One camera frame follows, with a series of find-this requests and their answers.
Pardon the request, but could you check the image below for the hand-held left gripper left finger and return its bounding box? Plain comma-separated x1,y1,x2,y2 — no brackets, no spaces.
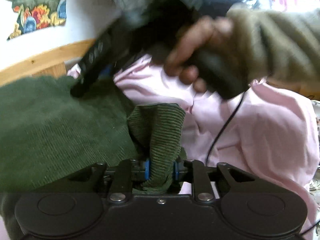
67,158,151,203

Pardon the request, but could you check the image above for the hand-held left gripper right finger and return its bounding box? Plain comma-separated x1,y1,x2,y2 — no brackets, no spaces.
173,160,257,203

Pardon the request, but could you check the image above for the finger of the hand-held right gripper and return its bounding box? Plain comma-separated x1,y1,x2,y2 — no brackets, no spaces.
71,24,130,98
99,52,141,81

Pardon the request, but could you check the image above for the dark green corduroy jacket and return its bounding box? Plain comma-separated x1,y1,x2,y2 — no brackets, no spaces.
0,76,187,240

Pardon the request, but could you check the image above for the person's right forearm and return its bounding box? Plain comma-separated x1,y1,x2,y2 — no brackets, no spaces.
226,4,320,91

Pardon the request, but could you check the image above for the person's right hand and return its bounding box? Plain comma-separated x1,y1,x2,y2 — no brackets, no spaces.
164,15,235,93

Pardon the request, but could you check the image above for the pink bed sheet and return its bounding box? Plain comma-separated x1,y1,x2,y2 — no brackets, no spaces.
66,54,320,240

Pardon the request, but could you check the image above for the white floral bedspread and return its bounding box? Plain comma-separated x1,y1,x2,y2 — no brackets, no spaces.
309,99,320,194

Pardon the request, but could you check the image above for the wooden bed frame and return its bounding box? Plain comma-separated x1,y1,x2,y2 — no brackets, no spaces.
0,39,320,101

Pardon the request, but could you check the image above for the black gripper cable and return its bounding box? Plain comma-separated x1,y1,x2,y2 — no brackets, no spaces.
204,92,247,166

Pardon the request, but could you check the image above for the colourful landscape wall poster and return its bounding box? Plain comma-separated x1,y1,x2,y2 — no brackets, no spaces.
3,0,68,41

